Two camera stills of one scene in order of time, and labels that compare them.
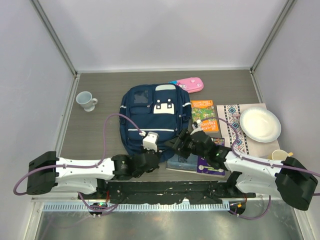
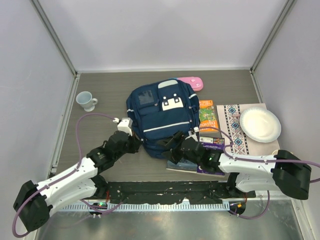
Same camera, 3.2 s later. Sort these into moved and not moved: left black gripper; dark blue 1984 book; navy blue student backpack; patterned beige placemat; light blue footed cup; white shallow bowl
Moved: navy blue student backpack; left black gripper
Not moved: white shallow bowl; patterned beige placemat; dark blue 1984 book; light blue footed cup
